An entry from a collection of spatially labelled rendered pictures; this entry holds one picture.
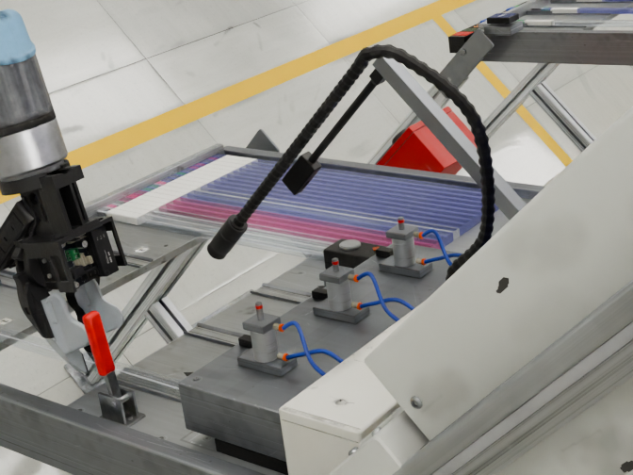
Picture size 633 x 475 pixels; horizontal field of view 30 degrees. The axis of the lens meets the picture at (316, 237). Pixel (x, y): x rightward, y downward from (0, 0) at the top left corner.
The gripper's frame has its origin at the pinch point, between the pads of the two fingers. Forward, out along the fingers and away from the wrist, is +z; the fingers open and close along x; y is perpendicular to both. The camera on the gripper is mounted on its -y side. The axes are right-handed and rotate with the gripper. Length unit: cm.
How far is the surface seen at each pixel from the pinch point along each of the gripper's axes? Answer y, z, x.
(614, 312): 69, -12, -14
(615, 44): -3, 1, 135
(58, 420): 7.7, 1.5, -10.1
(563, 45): -14, -1, 135
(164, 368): 8.1, 2.5, 3.1
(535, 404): 62, -6, -14
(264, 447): 29.5, 4.3, -6.1
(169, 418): 15.6, 3.9, -4.0
